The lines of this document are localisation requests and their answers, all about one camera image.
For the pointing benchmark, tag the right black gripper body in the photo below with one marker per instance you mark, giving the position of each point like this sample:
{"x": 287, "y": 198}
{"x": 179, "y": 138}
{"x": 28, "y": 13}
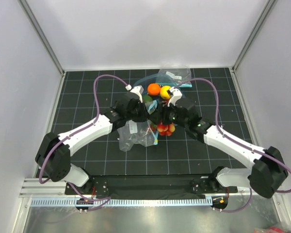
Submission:
{"x": 170, "y": 115}

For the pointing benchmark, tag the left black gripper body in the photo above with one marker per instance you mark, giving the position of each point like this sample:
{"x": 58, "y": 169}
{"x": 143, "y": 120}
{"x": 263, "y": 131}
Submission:
{"x": 138, "y": 114}

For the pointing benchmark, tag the red cherry fruit cluster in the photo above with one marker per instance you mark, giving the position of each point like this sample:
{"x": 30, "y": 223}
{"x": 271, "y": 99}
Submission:
{"x": 162, "y": 129}

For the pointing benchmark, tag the green lime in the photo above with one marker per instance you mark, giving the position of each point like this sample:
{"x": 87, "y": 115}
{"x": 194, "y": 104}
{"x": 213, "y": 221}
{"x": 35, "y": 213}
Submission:
{"x": 147, "y": 98}

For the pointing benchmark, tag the clear zip top bag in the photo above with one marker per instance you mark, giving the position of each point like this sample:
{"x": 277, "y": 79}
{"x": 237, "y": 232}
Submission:
{"x": 133, "y": 133}

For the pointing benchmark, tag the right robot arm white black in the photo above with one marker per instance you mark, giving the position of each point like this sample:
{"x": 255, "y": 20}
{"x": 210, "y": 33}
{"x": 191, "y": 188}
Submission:
{"x": 265, "y": 171}

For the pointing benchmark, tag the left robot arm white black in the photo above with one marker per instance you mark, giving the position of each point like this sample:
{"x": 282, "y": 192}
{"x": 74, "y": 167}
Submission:
{"x": 55, "y": 151}

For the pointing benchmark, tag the yellow lemon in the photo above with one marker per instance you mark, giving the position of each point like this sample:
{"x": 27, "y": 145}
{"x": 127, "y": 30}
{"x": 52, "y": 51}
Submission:
{"x": 164, "y": 92}

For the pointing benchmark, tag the orange fruit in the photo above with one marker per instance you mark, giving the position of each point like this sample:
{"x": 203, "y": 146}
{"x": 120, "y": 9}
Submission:
{"x": 153, "y": 89}

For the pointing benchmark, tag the teal plastic tray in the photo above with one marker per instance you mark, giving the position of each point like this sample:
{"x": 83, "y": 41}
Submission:
{"x": 161, "y": 80}

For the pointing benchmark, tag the black grid mat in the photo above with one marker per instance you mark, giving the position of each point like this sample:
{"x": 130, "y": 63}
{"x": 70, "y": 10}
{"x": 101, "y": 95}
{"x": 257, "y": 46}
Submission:
{"x": 213, "y": 91}

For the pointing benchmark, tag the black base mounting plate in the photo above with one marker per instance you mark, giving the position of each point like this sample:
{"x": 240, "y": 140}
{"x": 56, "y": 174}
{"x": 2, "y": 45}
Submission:
{"x": 158, "y": 187}

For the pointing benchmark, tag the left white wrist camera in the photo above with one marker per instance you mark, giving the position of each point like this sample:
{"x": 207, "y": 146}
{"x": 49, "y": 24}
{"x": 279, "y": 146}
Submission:
{"x": 138, "y": 90}

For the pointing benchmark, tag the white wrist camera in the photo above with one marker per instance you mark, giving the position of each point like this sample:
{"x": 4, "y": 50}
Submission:
{"x": 138, "y": 90}
{"x": 175, "y": 94}

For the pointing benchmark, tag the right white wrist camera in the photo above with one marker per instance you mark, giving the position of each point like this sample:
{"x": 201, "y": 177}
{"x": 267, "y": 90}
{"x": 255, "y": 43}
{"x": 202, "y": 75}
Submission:
{"x": 175, "y": 94}

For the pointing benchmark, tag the slotted white cable duct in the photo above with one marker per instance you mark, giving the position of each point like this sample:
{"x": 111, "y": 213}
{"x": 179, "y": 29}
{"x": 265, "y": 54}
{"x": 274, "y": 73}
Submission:
{"x": 77, "y": 202}

